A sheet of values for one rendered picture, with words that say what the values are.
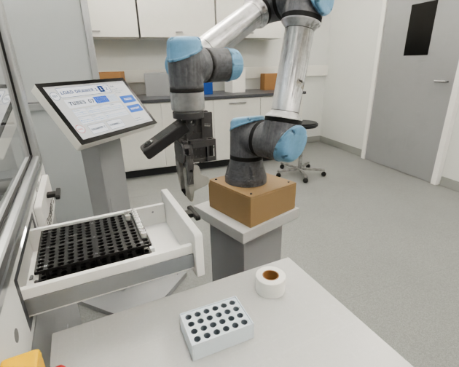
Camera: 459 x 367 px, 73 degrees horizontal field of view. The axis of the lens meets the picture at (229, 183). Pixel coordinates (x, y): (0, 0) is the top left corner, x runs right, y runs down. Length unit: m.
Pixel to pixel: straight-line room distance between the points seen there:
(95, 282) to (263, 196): 0.57
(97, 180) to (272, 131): 1.02
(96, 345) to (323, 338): 0.44
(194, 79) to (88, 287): 0.47
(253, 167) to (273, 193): 0.11
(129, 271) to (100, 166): 1.03
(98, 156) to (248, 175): 0.83
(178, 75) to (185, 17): 3.41
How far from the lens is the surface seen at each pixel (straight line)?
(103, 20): 3.98
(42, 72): 2.37
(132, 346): 0.70
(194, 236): 0.67
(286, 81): 0.96
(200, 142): 0.71
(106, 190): 1.69
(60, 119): 1.46
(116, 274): 0.68
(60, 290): 0.69
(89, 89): 1.66
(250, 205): 0.98
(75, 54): 2.35
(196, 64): 0.69
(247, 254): 1.11
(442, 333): 1.99
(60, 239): 0.81
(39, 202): 0.96
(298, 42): 0.98
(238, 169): 1.05
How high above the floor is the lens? 1.26
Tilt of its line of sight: 21 degrees down
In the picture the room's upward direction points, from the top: 1 degrees counter-clockwise
